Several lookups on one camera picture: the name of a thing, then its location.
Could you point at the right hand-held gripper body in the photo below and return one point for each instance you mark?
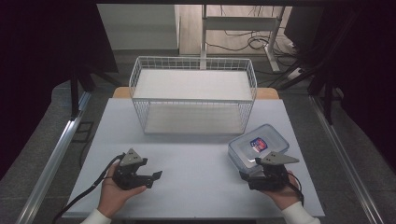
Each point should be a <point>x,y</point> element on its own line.
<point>271,177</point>

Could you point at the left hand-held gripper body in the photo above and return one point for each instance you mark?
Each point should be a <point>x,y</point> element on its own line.
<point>127,179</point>

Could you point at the clear plastic lidded container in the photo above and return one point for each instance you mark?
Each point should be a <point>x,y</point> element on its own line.
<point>249,146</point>

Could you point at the person's left hand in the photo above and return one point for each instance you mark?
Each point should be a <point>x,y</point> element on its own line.
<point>112,196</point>

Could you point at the person's right hand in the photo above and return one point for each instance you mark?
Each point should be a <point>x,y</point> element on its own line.
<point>285,196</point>

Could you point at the wooden board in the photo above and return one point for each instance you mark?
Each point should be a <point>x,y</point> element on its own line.
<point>120,92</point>

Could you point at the black metal stand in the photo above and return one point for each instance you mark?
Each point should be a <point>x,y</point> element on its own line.
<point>327,99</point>
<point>74,93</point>

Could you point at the white power strip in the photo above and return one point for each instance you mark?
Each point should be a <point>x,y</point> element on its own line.
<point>295,73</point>

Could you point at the dark curtain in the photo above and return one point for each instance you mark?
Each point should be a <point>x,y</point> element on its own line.
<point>40,62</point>
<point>364,71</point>

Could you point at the aluminium rail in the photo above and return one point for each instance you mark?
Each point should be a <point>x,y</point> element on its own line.
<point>53,161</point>
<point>342,155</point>

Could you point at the white metal table frame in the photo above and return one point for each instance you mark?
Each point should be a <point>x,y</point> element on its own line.
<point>239,23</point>

